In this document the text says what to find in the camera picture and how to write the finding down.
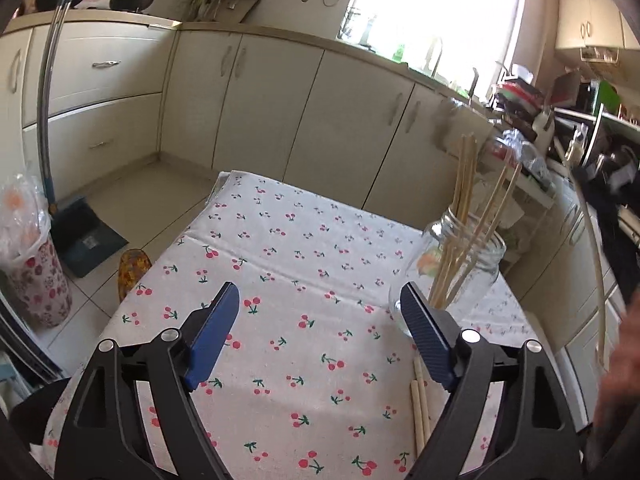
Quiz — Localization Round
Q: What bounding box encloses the floral bin with plastic bag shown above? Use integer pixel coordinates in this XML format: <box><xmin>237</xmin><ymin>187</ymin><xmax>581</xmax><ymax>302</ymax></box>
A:
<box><xmin>0</xmin><ymin>174</ymin><xmax>74</xmax><ymax>330</ymax></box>

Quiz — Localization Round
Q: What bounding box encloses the metal faucet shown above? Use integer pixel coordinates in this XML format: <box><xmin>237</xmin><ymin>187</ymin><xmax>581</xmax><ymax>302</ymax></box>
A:
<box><xmin>427</xmin><ymin>35</ymin><xmax>446</xmax><ymax>77</ymax></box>

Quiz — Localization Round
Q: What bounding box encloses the white utility shelf cart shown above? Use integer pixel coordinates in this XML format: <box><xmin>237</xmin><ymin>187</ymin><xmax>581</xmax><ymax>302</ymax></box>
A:
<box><xmin>480</xmin><ymin>135</ymin><xmax>557</xmax><ymax>271</ymax></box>

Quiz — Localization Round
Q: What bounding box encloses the bright kitchen window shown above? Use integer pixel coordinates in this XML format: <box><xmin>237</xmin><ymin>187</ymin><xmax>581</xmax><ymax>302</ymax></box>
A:
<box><xmin>340</xmin><ymin>0</ymin><xmax>528</xmax><ymax>86</ymax></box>

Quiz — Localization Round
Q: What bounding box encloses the clear glass jar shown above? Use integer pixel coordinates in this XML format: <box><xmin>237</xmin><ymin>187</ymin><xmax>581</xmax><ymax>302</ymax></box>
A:
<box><xmin>389</xmin><ymin>207</ymin><xmax>507</xmax><ymax>338</ymax></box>

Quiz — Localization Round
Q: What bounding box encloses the row of bamboo chopsticks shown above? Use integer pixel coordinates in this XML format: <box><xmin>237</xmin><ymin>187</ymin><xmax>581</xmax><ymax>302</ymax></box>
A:
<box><xmin>409</xmin><ymin>357</ymin><xmax>433</xmax><ymax>456</ymax></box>

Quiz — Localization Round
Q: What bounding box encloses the cream cabinet with metal handles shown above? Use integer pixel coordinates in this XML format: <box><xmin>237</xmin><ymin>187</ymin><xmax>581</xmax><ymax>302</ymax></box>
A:
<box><xmin>515</xmin><ymin>195</ymin><xmax>631</xmax><ymax>426</ymax></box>

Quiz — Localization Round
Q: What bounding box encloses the dark long-handled dustpan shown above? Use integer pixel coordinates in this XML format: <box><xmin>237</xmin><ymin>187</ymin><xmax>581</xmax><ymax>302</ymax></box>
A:
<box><xmin>37</xmin><ymin>0</ymin><xmax>130</xmax><ymax>279</ymax></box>

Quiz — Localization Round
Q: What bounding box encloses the cream wall cabinet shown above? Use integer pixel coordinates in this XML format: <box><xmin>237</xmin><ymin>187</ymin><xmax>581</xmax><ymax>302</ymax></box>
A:
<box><xmin>554</xmin><ymin>0</ymin><xmax>628</xmax><ymax>53</ymax></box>

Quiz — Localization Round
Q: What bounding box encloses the dark metal rack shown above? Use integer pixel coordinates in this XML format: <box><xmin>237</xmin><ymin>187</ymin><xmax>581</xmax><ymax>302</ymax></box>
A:
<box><xmin>0</xmin><ymin>285</ymin><xmax>66</xmax><ymax>396</ymax></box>

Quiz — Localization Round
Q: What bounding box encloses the person's right forearm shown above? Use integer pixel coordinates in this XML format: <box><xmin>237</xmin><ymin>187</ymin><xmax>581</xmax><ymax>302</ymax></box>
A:
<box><xmin>595</xmin><ymin>295</ymin><xmax>640</xmax><ymax>466</ymax></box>

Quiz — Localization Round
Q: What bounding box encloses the black round stool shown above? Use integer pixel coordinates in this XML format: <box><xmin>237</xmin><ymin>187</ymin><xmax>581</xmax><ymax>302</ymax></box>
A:
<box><xmin>9</xmin><ymin>377</ymin><xmax>71</xmax><ymax>448</ymax></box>

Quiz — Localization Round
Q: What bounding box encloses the cream base cabinet row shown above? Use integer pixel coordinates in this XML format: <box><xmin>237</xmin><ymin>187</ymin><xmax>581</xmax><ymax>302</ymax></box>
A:
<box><xmin>160</xmin><ymin>25</ymin><xmax>493</xmax><ymax>211</ymax></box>

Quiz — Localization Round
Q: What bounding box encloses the green plastic board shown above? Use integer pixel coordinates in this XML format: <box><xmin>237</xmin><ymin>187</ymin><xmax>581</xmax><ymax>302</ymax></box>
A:
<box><xmin>595</xmin><ymin>80</ymin><xmax>621</xmax><ymax>116</ymax></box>

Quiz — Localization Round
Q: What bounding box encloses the cream kitchen countertop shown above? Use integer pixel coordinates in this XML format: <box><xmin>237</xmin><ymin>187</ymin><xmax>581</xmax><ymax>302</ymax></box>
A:
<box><xmin>0</xmin><ymin>10</ymin><xmax>496</xmax><ymax>111</ymax></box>

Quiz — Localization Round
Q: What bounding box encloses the dish rack with dishes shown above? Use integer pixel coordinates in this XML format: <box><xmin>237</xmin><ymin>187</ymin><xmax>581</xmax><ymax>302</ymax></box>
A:
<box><xmin>487</xmin><ymin>62</ymin><xmax>556</xmax><ymax>146</ymax></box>

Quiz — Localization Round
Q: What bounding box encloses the wooden chopstick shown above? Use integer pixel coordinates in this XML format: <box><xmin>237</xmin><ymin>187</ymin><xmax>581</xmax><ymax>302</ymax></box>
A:
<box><xmin>562</xmin><ymin>147</ymin><xmax>607</xmax><ymax>368</ymax></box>

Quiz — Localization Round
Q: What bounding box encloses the cream drawer cabinet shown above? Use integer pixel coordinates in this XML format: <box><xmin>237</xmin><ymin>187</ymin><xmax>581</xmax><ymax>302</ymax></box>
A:
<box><xmin>0</xmin><ymin>22</ymin><xmax>178</xmax><ymax>171</ymax></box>

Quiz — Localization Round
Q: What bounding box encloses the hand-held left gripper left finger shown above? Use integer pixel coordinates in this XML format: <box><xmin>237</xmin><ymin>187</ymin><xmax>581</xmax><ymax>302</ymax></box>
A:
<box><xmin>64</xmin><ymin>281</ymin><xmax>241</xmax><ymax>480</ymax></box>

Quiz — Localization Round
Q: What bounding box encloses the bunch of chopsticks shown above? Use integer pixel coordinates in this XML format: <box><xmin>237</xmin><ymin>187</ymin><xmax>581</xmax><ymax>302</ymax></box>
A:
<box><xmin>427</xmin><ymin>132</ymin><xmax>523</xmax><ymax>311</ymax></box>

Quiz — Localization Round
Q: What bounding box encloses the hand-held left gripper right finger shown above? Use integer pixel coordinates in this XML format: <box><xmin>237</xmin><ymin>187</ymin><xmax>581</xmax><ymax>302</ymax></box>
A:
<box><xmin>399</xmin><ymin>281</ymin><xmax>583</xmax><ymax>480</ymax></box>

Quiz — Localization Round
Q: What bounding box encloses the cherry print tablecloth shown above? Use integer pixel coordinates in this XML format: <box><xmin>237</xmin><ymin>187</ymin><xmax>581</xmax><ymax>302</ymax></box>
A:
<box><xmin>42</xmin><ymin>170</ymin><xmax>556</xmax><ymax>480</ymax></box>

